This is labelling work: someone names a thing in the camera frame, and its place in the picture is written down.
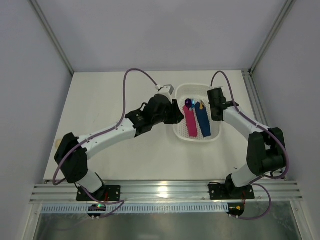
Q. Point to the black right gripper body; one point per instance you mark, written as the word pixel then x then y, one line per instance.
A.
pixel 215 110

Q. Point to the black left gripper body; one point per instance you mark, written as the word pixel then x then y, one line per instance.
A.
pixel 173 112

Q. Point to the purple metal spoon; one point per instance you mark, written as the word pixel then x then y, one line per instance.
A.
pixel 188 103

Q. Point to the white perforated plastic basket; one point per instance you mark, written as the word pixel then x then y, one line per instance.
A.
pixel 199 93

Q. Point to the pink paper napkin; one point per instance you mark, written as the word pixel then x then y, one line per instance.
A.
pixel 190 121

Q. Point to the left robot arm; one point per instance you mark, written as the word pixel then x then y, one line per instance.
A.
pixel 74 152

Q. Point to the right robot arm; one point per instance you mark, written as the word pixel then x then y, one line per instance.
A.
pixel 265 149

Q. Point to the blue packet in basket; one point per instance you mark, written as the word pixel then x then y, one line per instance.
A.
pixel 202 118

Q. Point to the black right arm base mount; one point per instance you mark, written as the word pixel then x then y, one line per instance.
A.
pixel 219 191

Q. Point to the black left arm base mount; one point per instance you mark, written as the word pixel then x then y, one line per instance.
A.
pixel 107 193

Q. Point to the aluminium frame rail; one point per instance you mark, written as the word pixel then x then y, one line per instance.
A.
pixel 175 191

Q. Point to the slotted cable duct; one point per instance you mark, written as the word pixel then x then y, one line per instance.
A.
pixel 136 208

